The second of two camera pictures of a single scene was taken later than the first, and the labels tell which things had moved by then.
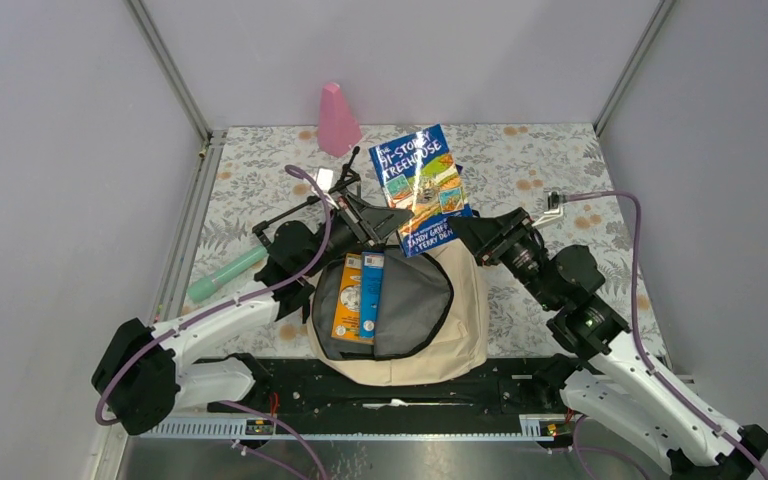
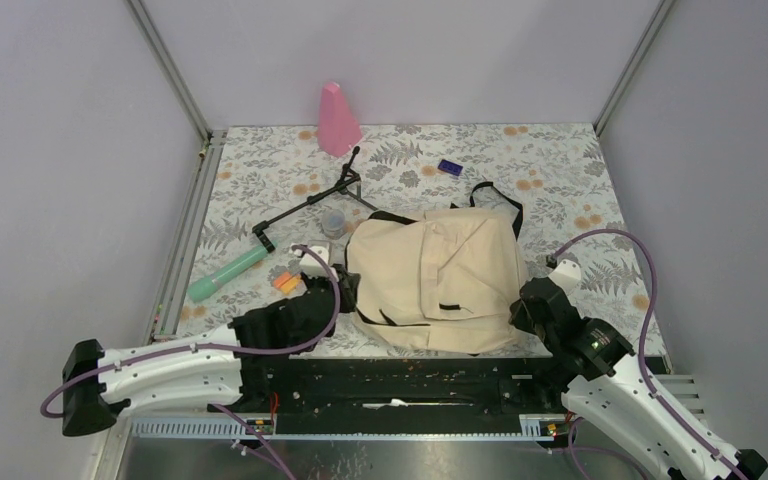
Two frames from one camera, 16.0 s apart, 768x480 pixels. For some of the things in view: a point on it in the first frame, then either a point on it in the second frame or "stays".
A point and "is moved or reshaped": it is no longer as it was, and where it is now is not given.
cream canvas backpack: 432,323 is moved or reshaped
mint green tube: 204,288 stays
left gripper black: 372,224 -> 347,283
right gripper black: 491,237 -> 517,316
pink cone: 338,128 stays
